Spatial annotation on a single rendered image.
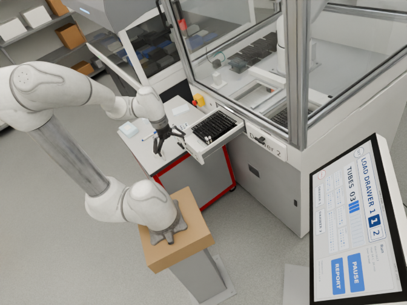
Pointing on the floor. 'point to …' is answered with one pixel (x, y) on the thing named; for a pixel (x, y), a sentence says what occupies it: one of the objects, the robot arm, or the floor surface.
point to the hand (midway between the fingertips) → (174, 151)
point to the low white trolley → (181, 160)
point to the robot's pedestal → (204, 278)
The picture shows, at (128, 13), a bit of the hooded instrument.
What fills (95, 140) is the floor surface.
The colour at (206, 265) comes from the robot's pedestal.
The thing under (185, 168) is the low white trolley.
